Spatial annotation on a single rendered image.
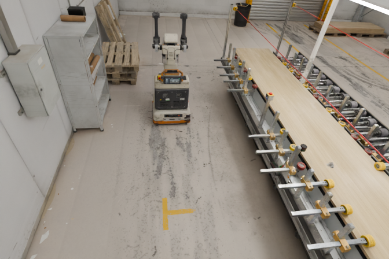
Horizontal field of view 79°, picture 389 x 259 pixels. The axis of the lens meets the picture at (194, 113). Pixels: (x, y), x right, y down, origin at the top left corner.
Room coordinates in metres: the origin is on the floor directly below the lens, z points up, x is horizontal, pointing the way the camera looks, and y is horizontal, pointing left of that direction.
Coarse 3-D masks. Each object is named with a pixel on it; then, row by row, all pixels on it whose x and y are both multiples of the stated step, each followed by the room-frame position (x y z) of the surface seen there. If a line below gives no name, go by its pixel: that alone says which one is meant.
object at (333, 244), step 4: (348, 240) 0.84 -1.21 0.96; (352, 240) 0.85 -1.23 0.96; (356, 240) 0.85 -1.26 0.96; (360, 240) 0.85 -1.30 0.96; (364, 240) 0.85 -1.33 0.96; (316, 244) 0.80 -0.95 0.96; (320, 244) 0.80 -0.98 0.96; (324, 244) 0.80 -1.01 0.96; (328, 244) 0.81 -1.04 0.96; (332, 244) 0.81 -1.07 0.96; (336, 244) 0.81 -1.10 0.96; (340, 244) 0.81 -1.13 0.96; (348, 244) 0.82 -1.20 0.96; (352, 244) 0.82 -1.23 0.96; (356, 244) 0.83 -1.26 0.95; (360, 244) 0.83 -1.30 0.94; (364, 244) 0.84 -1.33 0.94; (308, 248) 0.77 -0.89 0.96; (312, 248) 0.77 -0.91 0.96; (316, 248) 0.77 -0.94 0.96; (320, 248) 0.77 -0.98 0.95; (324, 248) 0.78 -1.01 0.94; (328, 248) 0.79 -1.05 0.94
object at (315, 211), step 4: (328, 208) 1.09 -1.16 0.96; (332, 208) 1.10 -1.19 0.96; (336, 208) 1.10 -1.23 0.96; (340, 208) 1.10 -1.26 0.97; (292, 212) 1.03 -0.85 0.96; (296, 212) 1.03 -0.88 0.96; (300, 212) 1.03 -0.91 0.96; (304, 212) 1.04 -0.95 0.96; (308, 212) 1.04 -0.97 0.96; (312, 212) 1.04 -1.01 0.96; (316, 212) 1.05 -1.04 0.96; (320, 212) 1.05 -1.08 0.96; (332, 212) 1.07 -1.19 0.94; (336, 212) 1.08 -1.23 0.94; (340, 212) 1.08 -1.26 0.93; (292, 216) 1.00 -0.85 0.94; (296, 216) 1.01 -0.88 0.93
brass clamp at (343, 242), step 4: (332, 232) 0.90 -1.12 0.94; (336, 232) 0.89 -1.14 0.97; (336, 236) 0.86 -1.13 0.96; (336, 240) 0.85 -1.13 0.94; (340, 240) 0.83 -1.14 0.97; (344, 240) 0.84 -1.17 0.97; (344, 244) 0.81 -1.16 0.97; (340, 248) 0.80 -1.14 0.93; (344, 248) 0.78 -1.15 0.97; (344, 252) 0.78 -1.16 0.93
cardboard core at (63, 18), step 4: (60, 16) 3.16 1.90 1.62; (64, 16) 3.17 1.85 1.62; (68, 16) 3.19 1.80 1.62; (72, 16) 3.20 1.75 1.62; (76, 16) 3.21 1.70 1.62; (80, 16) 3.22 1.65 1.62; (84, 16) 3.24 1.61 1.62; (64, 20) 3.17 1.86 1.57; (68, 20) 3.17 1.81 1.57; (72, 20) 3.18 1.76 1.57; (76, 20) 3.19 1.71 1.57; (80, 20) 3.20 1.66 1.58; (84, 20) 3.21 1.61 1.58
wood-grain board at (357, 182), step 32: (256, 64) 3.79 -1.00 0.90; (288, 96) 2.85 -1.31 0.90; (288, 128) 2.13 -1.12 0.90; (320, 128) 2.19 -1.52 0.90; (320, 160) 1.67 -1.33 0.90; (352, 160) 1.71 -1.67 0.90; (352, 192) 1.32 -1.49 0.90; (384, 192) 1.35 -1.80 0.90; (384, 224) 1.03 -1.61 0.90; (384, 256) 0.78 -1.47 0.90
